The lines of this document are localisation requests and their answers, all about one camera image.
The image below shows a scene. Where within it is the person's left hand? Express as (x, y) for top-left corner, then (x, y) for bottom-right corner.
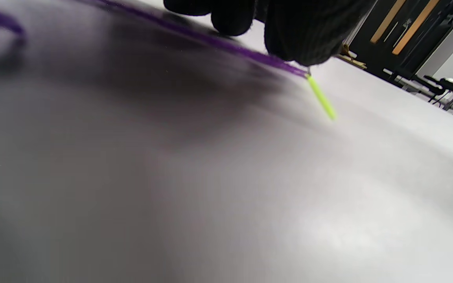
(164, 0), (376, 66)

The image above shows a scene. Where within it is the lime green plastic needle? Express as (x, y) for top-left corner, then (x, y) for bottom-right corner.
(306, 74), (336, 121)

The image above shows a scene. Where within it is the purple thread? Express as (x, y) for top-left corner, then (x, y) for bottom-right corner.
(0, 0), (309, 78)

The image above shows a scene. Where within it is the black double door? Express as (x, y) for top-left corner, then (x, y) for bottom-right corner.
(348, 0), (453, 79)

